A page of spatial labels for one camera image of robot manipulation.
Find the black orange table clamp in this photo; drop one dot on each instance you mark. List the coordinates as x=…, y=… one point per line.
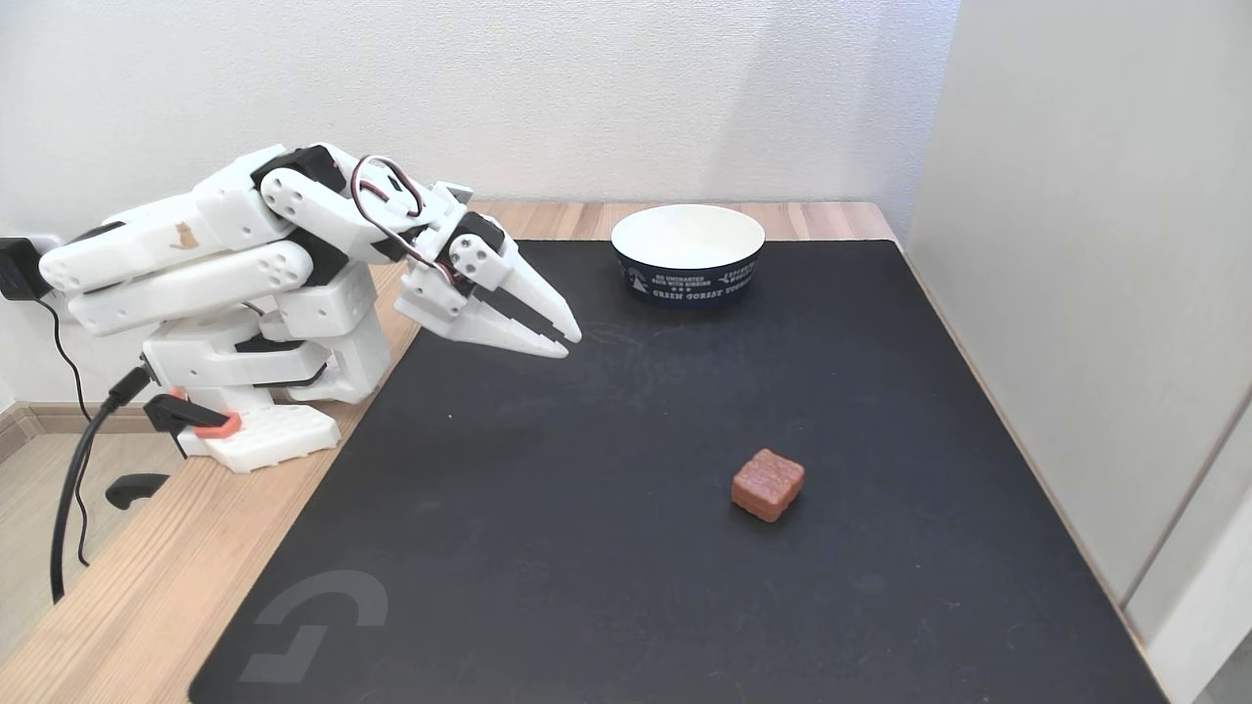
x=171, y=413

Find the navy paper bowl white inside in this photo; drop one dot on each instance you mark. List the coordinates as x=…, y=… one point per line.
x=688, y=244

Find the black desk mat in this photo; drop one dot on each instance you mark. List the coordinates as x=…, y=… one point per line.
x=587, y=587

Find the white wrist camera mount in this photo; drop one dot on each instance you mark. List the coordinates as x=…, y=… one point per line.
x=455, y=194

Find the brown cube toy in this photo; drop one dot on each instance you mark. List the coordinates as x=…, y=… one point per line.
x=768, y=484

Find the black power adapter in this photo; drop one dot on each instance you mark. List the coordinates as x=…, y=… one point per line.
x=18, y=269

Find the white wall outlet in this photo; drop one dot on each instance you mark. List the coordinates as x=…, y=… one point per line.
x=44, y=240

